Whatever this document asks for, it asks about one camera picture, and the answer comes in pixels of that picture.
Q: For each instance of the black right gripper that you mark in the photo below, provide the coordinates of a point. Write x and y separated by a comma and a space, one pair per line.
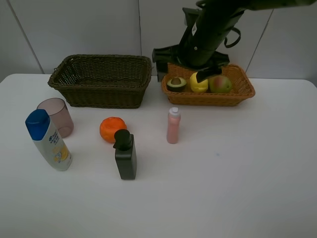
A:
208, 26

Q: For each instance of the halved avocado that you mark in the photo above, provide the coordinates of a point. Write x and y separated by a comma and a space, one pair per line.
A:
176, 84

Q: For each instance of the yellow lemon toy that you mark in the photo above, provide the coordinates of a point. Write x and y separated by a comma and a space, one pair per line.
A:
197, 87

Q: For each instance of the green red pear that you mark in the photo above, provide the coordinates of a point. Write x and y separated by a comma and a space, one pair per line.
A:
220, 84

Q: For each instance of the pink bottle white cap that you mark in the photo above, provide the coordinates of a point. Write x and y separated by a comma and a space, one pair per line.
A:
174, 117

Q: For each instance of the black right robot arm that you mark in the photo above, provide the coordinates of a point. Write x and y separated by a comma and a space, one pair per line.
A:
258, 5

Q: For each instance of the orange wicker basket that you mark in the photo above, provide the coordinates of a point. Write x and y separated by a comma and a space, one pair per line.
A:
242, 88

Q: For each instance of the dark brown wicker basket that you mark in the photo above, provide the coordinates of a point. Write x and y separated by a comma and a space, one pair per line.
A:
102, 81

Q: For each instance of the orange tangerine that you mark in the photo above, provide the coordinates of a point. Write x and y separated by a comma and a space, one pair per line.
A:
109, 127

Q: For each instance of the black pump bottle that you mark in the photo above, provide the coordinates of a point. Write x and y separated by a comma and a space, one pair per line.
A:
125, 154

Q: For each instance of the translucent pink plastic cup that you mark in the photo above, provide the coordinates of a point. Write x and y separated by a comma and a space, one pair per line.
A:
59, 114

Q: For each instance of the white blue-capped shampoo bottle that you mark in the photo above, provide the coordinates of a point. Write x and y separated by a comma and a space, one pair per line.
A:
48, 140

